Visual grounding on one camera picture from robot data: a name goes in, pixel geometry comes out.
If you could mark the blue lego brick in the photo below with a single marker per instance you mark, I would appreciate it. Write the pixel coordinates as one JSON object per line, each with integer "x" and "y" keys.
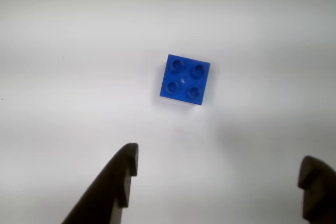
{"x": 183, "y": 79}

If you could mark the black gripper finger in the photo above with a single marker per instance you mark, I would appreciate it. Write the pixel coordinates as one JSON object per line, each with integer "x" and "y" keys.
{"x": 105, "y": 195}
{"x": 320, "y": 190}

